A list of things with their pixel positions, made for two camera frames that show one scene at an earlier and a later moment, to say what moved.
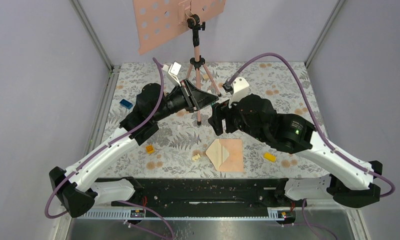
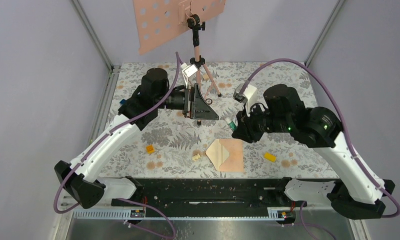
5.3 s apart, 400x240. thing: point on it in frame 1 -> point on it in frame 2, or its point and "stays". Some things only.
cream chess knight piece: [195, 157] stays
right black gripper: [220, 110] -> [246, 134]
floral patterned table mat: [185, 145] stays
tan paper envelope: [227, 155] stays
